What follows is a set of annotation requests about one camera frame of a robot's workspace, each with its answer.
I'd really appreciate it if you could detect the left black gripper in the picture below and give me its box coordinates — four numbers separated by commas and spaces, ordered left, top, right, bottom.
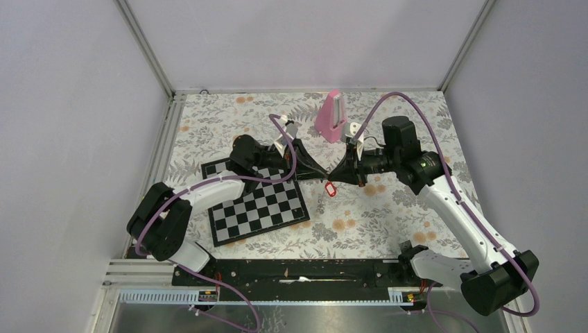
252, 137, 329, 185

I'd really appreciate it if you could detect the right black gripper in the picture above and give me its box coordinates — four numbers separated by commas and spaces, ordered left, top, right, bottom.
328, 142, 399, 187

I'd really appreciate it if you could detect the red key tag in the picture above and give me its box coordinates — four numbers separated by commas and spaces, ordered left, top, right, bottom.
325, 182, 337, 197

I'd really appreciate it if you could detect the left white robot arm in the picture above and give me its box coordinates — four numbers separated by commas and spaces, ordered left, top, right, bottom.
126, 135, 328, 285

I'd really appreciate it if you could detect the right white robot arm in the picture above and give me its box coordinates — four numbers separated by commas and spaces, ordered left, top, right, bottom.
329, 116, 539, 316

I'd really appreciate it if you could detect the black white chessboard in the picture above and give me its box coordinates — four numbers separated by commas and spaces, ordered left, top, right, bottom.
208, 180, 310, 247

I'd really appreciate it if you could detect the pink metronome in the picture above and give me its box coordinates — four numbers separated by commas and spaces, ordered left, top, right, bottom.
314, 89, 347, 143

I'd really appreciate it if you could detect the floral table mat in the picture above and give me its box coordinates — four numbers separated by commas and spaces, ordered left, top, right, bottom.
166, 92, 478, 259

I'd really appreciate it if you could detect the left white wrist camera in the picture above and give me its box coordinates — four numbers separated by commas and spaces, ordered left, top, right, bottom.
273, 116, 298, 157

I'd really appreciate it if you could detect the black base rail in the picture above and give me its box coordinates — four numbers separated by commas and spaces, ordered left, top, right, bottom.
171, 259, 432, 305

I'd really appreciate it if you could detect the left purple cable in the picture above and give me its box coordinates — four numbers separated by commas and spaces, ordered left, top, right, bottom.
134, 113, 299, 333

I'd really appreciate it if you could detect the purple cable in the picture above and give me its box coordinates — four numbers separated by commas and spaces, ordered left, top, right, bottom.
352, 92, 541, 333
134, 113, 299, 333

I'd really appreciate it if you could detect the white slotted cable duct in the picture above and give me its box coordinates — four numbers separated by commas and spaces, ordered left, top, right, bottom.
119, 288, 415, 307

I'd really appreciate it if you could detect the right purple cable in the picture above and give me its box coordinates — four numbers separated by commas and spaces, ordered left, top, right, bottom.
352, 92, 541, 333

